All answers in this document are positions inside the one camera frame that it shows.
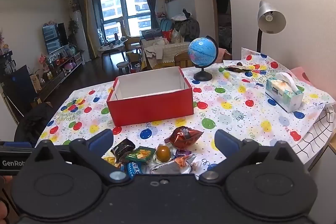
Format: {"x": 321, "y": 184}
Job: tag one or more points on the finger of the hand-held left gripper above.
{"x": 17, "y": 144}

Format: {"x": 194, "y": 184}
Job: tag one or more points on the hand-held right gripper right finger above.
{"x": 226, "y": 141}

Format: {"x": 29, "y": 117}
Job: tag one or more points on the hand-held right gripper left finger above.
{"x": 101, "y": 140}

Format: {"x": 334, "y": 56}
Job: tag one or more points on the yellow candy packet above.
{"x": 111, "y": 160}

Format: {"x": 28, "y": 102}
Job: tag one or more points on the black snack packet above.
{"x": 122, "y": 150}

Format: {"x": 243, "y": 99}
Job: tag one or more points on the green snack packet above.
{"x": 140, "y": 154}

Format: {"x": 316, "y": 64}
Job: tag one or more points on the blue snack packet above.
{"x": 132, "y": 169}

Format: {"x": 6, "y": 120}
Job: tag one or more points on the dark red foil snack packet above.
{"x": 183, "y": 137}

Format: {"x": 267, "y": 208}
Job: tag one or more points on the purple candy wrapper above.
{"x": 182, "y": 153}

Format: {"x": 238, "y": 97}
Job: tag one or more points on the red orange snack packet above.
{"x": 183, "y": 161}

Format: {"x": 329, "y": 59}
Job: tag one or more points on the red cardboard box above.
{"x": 152, "y": 107}

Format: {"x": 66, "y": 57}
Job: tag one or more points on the braised egg packet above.
{"x": 162, "y": 153}

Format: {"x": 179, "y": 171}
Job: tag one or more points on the person's left hand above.
{"x": 3, "y": 211}

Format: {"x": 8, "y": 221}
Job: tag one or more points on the balloon print tablecloth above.
{"x": 236, "y": 113}

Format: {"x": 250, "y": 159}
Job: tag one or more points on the black jacket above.
{"x": 35, "y": 121}

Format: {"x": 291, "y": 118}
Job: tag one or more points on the tissue pack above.
{"x": 282, "y": 94}

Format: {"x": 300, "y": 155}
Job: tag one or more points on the flat snack wrapper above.
{"x": 237, "y": 68}

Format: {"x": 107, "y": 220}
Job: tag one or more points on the small round stool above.
{"x": 123, "y": 65}

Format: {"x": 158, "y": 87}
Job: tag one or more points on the wooden television cabinet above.
{"x": 57, "y": 74}

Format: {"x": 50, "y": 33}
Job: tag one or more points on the pink cloth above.
{"x": 223, "y": 52}
{"x": 300, "y": 73}

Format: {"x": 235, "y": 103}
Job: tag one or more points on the blue desk globe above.
{"x": 202, "y": 52}

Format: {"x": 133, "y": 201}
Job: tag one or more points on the round coffee table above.
{"x": 111, "y": 48}

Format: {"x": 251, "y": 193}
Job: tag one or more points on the white grid pattern cloth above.
{"x": 319, "y": 132}

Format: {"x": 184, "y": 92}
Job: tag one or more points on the sofa with beige cover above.
{"x": 168, "y": 52}

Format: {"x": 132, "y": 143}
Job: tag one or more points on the white standing air conditioner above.
{"x": 80, "y": 35}

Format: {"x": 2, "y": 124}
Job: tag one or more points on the flat screen television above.
{"x": 53, "y": 37}

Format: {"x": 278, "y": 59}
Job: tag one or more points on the yellow curtain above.
{"x": 88, "y": 27}

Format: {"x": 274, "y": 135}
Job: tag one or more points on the tall green plant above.
{"x": 73, "y": 29}

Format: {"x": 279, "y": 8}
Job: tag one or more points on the pile of clothes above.
{"x": 187, "y": 26}

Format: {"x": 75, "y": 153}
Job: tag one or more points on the grey desk lamp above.
{"x": 270, "y": 19}

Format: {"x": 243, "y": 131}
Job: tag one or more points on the large window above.
{"x": 120, "y": 11}

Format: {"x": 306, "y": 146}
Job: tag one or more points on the grey curtain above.
{"x": 151, "y": 1}

